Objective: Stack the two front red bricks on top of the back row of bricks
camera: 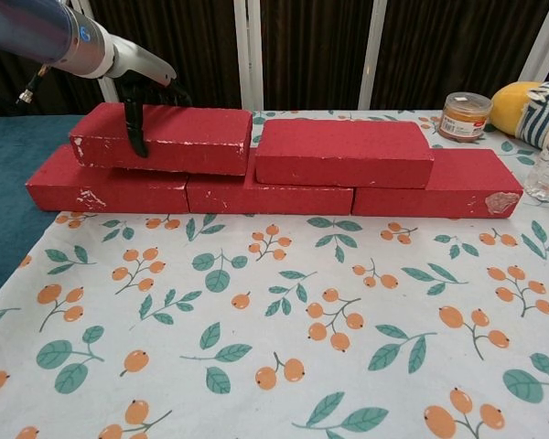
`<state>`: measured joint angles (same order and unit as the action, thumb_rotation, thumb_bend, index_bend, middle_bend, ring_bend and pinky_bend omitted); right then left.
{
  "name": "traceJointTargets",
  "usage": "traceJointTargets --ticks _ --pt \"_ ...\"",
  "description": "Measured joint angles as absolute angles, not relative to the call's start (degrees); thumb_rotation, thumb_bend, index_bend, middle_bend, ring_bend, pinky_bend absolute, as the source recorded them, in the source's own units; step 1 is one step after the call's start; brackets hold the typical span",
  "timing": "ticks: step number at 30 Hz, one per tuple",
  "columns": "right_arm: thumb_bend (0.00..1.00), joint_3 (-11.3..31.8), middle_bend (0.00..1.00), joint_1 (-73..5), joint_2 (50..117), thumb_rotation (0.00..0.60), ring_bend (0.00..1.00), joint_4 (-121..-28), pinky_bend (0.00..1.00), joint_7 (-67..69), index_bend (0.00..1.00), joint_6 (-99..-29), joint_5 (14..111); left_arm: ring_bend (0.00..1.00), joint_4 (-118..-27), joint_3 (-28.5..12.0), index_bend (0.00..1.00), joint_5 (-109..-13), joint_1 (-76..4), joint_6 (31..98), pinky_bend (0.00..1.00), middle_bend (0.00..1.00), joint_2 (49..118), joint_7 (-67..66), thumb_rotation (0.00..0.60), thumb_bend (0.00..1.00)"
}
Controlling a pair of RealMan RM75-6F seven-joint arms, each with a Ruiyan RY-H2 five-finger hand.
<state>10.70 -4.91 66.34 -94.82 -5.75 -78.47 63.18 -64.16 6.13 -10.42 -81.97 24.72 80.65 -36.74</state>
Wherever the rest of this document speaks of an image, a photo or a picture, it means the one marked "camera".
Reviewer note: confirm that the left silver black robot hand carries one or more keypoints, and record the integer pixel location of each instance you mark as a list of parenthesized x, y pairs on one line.
[(142, 64)]

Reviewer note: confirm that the red foam brick white scuffs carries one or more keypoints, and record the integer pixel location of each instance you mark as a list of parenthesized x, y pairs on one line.
[(192, 137)]

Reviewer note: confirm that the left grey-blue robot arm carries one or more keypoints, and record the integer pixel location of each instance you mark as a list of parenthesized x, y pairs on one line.
[(46, 32)]

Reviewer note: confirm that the blue felt table cover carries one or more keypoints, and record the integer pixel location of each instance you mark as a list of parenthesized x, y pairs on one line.
[(9, 155)]

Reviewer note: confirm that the floral printed tablecloth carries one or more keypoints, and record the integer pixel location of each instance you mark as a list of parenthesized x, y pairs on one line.
[(302, 274)]

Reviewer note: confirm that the clear jar orange contents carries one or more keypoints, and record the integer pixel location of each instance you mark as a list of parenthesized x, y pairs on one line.
[(464, 119)]

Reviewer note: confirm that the red foam brick chipped corner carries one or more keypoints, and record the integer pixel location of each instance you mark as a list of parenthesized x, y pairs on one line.
[(466, 183)]

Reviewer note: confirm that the yellow plush toy striped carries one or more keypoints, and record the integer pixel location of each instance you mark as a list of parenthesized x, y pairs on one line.
[(512, 107)]

